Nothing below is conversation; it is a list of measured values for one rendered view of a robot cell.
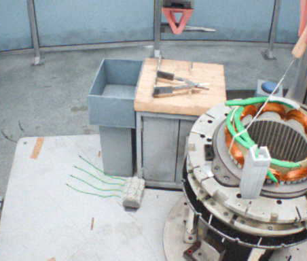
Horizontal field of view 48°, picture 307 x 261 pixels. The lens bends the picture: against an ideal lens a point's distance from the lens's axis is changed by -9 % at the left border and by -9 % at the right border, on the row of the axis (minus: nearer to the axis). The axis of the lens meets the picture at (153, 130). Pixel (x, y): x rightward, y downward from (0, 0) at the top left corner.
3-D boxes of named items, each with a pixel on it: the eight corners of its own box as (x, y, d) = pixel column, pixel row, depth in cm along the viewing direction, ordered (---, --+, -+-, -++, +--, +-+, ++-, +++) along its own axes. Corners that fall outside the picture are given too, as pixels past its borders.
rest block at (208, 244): (204, 245, 81) (208, 234, 78) (222, 259, 78) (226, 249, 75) (191, 256, 79) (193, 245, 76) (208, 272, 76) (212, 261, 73)
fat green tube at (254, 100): (224, 111, 67) (225, 102, 65) (221, 98, 70) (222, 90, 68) (296, 114, 67) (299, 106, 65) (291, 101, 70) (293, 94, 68)
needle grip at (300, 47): (295, 57, 52) (313, 24, 48) (289, 51, 53) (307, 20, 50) (301, 60, 52) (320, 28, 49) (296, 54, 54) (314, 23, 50)
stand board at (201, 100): (134, 111, 83) (134, 102, 81) (145, 65, 97) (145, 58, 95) (225, 118, 81) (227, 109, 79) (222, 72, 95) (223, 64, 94)
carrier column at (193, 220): (185, 236, 86) (195, 179, 72) (185, 228, 88) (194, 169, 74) (196, 236, 86) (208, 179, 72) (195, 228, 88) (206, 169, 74)
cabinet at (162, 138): (137, 188, 100) (135, 110, 83) (145, 141, 114) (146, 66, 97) (210, 194, 98) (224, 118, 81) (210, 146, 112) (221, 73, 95)
